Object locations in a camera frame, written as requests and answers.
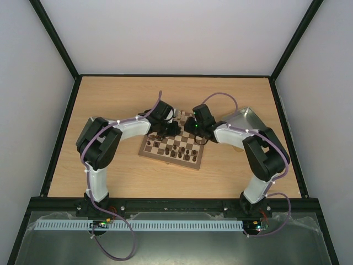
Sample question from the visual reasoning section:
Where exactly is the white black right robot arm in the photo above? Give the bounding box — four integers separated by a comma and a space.
184, 104, 290, 216

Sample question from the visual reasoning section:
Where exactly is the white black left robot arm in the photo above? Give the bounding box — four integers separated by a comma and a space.
76, 100, 181, 203

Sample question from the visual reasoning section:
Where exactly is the wooden chess board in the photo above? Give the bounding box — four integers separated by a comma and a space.
138, 110, 206, 170

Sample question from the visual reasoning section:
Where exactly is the dark placed piece far right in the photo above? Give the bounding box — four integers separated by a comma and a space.
192, 150, 198, 162

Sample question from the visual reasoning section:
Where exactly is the dark placed piece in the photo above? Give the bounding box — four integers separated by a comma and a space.
185, 150, 190, 161
192, 150, 198, 162

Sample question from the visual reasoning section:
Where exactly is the metal tin tray right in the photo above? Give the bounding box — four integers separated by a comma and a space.
221, 107, 267, 130

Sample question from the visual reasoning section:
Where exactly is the metal tin lid left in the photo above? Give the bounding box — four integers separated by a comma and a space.
76, 117, 96, 147

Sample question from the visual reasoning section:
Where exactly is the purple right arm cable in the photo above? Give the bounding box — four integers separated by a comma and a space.
203, 92, 292, 239

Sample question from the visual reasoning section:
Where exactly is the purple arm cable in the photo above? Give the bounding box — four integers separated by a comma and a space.
203, 92, 292, 239
81, 91, 163, 262

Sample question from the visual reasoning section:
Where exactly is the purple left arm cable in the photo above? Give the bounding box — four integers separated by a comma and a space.
81, 91, 163, 262

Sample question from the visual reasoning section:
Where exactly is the slotted white cable duct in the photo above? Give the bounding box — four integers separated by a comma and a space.
34, 220, 243, 231

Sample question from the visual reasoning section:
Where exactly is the black enclosure frame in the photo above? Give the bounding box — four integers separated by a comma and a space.
7, 0, 340, 265

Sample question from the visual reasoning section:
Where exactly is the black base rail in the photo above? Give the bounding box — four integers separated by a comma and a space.
27, 196, 320, 221

